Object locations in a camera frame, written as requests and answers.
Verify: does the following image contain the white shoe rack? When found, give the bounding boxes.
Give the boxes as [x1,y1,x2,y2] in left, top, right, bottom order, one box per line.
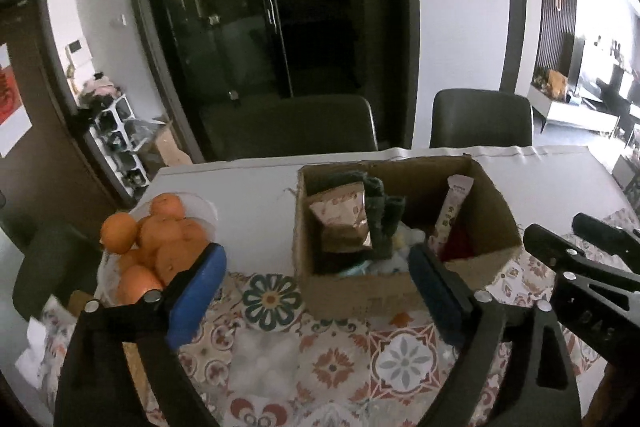
[75,92,151,202]

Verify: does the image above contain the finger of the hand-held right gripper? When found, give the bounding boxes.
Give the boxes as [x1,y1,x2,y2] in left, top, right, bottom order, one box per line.
[522,223,640,295]
[571,213,640,258]

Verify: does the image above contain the orange object on cabinet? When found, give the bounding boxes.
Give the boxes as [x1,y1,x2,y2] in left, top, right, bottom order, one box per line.
[545,69,568,100]

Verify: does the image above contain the pink items on shoe rack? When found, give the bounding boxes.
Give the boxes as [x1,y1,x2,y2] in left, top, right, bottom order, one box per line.
[80,72,121,100]

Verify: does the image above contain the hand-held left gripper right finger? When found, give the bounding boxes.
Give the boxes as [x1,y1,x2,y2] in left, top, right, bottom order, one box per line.
[407,244,583,427]

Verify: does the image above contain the cardboard box on floor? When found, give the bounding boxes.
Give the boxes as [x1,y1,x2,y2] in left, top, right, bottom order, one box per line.
[137,119,193,168]

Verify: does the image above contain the brown wooden door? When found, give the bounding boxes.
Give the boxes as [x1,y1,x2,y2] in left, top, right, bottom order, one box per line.
[0,0,116,253]

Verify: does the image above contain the long white stick packet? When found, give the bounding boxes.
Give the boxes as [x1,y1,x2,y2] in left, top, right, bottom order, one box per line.
[431,175,475,253]

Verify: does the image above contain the white ribbed fruit bowl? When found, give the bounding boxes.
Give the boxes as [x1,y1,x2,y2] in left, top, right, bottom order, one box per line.
[95,192,221,308]

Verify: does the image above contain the brown cardboard box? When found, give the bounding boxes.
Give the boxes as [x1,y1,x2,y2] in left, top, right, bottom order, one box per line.
[292,155,523,320]

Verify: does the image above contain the white fluffy ball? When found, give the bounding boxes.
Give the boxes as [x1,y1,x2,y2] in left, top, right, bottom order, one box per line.
[395,227,426,260]

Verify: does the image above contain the pile of oranges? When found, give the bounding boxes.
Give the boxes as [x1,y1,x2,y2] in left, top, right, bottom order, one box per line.
[100,193,211,305]

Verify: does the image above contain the brown and pink snack packet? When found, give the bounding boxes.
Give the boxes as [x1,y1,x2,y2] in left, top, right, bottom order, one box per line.
[307,181,373,253]

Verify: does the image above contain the dark slatted wall panel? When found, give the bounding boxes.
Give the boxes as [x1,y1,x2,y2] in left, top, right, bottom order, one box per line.
[535,0,576,82]

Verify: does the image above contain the red and white door poster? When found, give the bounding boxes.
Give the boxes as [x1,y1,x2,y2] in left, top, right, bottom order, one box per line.
[0,44,33,158]

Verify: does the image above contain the floral patterned tablecloth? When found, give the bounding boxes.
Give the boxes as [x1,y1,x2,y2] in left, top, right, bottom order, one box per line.
[37,207,640,427]

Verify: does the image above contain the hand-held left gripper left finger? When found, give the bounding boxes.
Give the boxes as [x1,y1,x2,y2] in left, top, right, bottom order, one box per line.
[54,243,228,427]

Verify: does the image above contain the dark glass sliding door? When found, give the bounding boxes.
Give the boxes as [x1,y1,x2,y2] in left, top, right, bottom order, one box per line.
[122,0,418,162]

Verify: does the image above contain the dark green fuzzy cloth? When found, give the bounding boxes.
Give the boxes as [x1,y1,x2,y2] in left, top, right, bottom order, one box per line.
[320,169,407,264]

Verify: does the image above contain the white low cabinet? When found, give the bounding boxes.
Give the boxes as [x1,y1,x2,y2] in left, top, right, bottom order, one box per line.
[527,84,621,135]

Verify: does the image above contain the dark grey dining chair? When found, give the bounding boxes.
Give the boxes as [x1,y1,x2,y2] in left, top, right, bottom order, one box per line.
[200,94,379,162]
[430,88,534,149]
[12,222,106,323]

